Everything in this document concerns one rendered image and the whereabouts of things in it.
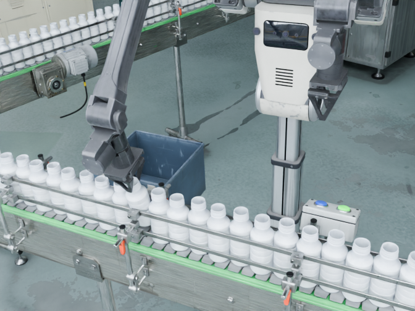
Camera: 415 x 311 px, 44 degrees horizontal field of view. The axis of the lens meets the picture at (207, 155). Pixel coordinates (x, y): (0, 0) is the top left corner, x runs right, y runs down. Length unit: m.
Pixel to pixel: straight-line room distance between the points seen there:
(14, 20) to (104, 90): 4.17
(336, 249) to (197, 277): 0.40
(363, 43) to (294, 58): 3.28
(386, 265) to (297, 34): 0.76
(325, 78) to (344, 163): 2.52
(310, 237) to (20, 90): 1.95
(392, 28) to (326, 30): 3.72
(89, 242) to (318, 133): 2.72
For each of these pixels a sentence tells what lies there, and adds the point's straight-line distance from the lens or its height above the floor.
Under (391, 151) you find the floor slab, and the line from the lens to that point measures 3.87.
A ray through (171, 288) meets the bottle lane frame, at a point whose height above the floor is 0.87.
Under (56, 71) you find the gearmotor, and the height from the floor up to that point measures 0.98.
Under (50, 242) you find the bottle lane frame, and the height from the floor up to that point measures 0.90.
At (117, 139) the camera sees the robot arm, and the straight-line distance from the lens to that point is 1.21.
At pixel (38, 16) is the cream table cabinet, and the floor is 0.55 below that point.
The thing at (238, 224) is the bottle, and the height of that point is 1.14.
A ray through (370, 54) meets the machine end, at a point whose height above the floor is 0.23.
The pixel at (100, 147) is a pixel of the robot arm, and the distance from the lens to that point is 1.18.
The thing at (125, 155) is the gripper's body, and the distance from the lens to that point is 1.25.
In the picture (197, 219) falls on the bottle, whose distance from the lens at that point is 1.33.
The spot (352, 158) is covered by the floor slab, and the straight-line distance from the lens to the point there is 3.73.
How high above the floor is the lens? 1.95
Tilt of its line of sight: 32 degrees down
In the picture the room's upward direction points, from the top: 3 degrees counter-clockwise
